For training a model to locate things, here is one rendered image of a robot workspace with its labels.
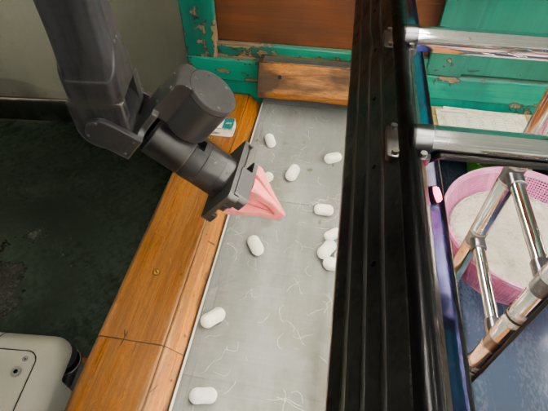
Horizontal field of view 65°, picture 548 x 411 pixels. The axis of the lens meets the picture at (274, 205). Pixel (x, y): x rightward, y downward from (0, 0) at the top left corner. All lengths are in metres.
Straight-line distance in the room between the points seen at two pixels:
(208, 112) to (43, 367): 0.90
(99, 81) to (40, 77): 1.84
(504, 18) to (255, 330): 0.69
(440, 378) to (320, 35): 0.77
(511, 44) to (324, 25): 0.50
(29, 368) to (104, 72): 0.91
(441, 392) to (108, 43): 0.39
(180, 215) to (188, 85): 0.31
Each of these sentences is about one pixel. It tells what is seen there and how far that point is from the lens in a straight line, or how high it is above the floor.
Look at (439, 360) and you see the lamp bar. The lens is 0.22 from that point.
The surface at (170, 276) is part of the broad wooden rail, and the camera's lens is 0.65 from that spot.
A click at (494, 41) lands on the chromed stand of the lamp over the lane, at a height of 1.12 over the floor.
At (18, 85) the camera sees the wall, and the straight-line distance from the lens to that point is 2.38.
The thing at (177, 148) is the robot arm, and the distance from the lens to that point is 0.51.
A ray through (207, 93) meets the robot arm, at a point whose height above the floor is 1.05.
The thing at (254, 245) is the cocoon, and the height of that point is 0.76.
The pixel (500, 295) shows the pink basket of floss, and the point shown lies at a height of 0.71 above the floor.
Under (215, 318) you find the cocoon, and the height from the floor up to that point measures 0.76.
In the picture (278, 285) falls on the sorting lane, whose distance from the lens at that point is 0.66.
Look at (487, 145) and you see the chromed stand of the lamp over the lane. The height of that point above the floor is 1.12.
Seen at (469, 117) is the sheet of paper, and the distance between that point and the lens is 0.96.
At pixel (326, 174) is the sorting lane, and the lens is 0.81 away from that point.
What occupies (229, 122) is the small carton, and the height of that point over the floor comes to 0.78.
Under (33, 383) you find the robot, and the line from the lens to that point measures 1.22.
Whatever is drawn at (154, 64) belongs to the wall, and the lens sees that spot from 2.02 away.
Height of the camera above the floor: 1.30
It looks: 48 degrees down
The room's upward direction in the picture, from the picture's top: straight up
